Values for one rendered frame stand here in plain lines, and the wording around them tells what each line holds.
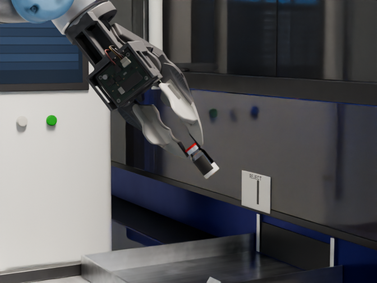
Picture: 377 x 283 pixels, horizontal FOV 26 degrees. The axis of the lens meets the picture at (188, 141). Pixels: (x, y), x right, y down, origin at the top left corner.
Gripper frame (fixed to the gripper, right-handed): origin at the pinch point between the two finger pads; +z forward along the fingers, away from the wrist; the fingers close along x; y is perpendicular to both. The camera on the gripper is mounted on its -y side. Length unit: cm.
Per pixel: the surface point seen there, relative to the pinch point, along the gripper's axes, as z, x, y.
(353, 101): 9.3, 18.5, -13.5
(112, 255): 6.4, -29.8, -26.6
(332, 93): 6.8, 16.7, -16.9
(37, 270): 0.9, -38.3, -18.6
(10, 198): -14, -50, -49
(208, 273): 18.6, -18.9, -28.3
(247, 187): 11.4, -5.6, -32.7
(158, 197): 4, -34, -75
